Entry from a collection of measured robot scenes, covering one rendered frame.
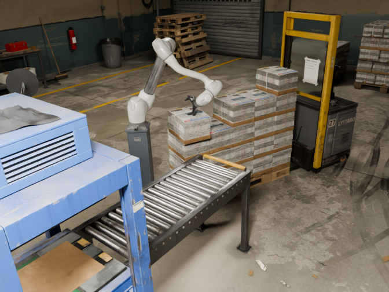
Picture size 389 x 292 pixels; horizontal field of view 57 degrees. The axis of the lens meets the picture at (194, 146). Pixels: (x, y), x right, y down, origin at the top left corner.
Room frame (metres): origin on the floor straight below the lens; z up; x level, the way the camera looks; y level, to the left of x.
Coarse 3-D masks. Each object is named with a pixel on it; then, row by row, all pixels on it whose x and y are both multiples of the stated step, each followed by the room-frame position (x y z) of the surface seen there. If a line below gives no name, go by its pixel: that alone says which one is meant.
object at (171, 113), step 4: (180, 108) 3.43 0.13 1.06; (184, 108) 3.43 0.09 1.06; (188, 108) 3.42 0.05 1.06; (192, 108) 3.42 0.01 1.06; (168, 112) 3.38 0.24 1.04; (172, 112) 3.31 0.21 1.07; (176, 112) 3.31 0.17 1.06; (180, 112) 3.30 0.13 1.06; (168, 116) 3.38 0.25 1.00; (172, 116) 3.30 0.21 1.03; (168, 120) 3.38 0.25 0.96; (172, 120) 3.30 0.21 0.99; (168, 124) 3.38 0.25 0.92; (172, 124) 3.30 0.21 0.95; (172, 128) 3.30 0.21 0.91
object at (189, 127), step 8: (200, 112) 3.29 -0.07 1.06; (184, 120) 3.11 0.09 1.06; (192, 120) 3.11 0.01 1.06; (200, 120) 3.13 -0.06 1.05; (208, 120) 3.17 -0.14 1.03; (184, 128) 3.06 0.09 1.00; (192, 128) 3.10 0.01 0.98; (200, 128) 3.14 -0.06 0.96; (208, 128) 3.18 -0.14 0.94; (184, 136) 3.07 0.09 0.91; (192, 136) 3.11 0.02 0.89; (200, 136) 3.15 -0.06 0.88
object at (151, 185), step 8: (192, 160) 2.80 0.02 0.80; (176, 168) 2.67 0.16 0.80; (168, 176) 2.54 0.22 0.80; (152, 184) 2.42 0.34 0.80; (112, 208) 2.11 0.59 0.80; (96, 216) 2.03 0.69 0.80; (80, 224) 1.94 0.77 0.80; (88, 224) 1.94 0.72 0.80; (80, 232) 1.88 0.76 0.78; (88, 240) 1.91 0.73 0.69
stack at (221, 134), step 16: (224, 128) 3.43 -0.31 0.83; (240, 128) 3.49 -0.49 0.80; (256, 128) 3.60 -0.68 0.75; (272, 128) 3.71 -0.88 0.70; (176, 144) 3.32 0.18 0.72; (192, 144) 3.20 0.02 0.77; (208, 144) 3.29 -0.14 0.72; (224, 144) 3.38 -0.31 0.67; (256, 144) 3.60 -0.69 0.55; (272, 144) 3.72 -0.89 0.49; (176, 160) 3.34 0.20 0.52; (208, 160) 3.28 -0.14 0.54; (256, 160) 3.61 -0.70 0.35; (272, 160) 3.72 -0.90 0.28; (256, 176) 3.61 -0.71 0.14; (240, 192) 3.50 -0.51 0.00
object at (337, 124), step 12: (300, 96) 4.51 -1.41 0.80; (300, 108) 4.32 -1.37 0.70; (312, 108) 4.15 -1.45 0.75; (336, 108) 4.03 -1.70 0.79; (348, 108) 4.09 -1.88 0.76; (300, 120) 4.30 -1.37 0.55; (312, 120) 4.14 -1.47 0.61; (336, 120) 4.03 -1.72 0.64; (348, 120) 4.12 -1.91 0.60; (300, 132) 4.28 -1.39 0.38; (312, 132) 4.12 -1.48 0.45; (336, 132) 4.02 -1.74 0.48; (348, 132) 4.14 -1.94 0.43; (312, 144) 4.10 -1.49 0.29; (324, 144) 3.94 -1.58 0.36; (336, 144) 4.04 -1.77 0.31; (348, 144) 4.16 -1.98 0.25; (324, 156) 3.94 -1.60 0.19; (336, 156) 4.04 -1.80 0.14
